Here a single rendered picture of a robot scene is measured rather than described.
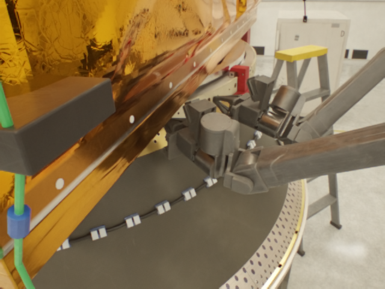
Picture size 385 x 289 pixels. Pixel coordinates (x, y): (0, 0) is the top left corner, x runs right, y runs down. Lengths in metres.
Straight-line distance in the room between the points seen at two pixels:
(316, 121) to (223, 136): 0.30
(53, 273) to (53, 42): 0.59
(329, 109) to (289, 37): 3.64
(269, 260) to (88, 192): 0.75
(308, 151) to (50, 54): 0.40
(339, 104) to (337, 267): 2.02
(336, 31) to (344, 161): 3.97
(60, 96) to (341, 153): 0.40
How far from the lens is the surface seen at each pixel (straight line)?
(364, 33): 8.67
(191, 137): 0.59
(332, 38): 4.44
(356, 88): 0.82
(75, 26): 0.27
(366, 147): 0.49
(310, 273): 2.59
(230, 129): 0.51
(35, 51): 0.24
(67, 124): 0.21
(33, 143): 0.19
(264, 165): 0.53
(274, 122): 0.72
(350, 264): 2.74
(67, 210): 0.34
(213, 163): 0.56
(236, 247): 0.92
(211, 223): 0.84
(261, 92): 0.71
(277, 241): 1.07
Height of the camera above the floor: 1.98
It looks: 28 degrees down
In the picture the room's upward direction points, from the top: 2 degrees counter-clockwise
